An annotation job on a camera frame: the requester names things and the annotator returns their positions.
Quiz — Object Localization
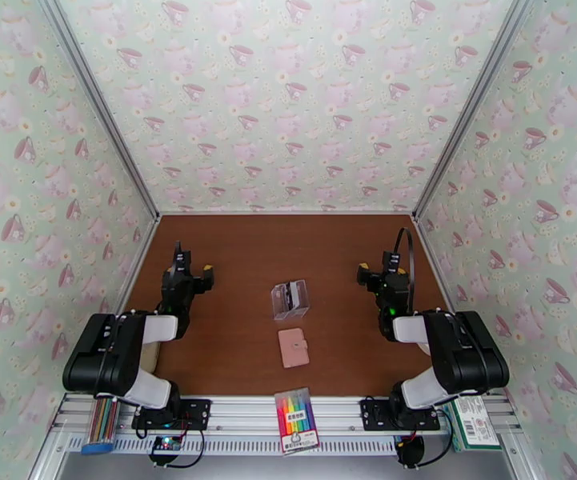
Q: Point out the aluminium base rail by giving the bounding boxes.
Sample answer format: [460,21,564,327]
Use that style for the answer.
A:
[50,393,524,457]

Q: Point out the clear acrylic card box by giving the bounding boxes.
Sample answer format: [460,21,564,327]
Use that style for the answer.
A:
[270,279,311,322]

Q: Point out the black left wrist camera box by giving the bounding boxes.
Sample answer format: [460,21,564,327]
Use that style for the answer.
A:
[171,241,193,274]

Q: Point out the small circuit board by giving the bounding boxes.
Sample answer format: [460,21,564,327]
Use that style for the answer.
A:
[151,435,182,454]

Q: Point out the clear case of coloured pencils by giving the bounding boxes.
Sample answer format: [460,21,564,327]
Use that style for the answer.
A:
[81,395,120,456]

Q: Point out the pink card holder wallet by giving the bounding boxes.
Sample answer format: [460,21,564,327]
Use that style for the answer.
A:
[277,327,311,370]

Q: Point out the pack of coloured highlighters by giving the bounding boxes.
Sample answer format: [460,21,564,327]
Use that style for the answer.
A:
[274,387,321,456]

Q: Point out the aluminium frame profile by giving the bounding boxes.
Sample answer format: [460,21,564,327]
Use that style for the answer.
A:
[160,209,415,218]
[413,215,539,480]
[413,0,539,220]
[27,215,163,480]
[35,0,162,220]

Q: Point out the white perforated cable tray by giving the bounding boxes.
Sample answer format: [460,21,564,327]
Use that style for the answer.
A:
[65,433,400,456]

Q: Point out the stack of dark cards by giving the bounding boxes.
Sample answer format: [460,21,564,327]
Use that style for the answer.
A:
[286,281,307,310]

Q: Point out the green white cardboard box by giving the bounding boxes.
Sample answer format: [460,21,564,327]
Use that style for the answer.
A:
[440,394,503,453]

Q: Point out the black base cable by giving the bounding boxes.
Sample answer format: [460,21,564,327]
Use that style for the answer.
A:
[417,409,455,467]
[165,427,206,469]

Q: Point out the beige glasses case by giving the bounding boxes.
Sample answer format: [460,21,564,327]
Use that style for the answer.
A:
[140,341,163,374]

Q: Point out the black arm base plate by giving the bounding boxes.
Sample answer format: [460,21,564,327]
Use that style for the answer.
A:
[359,398,442,432]
[131,398,213,430]

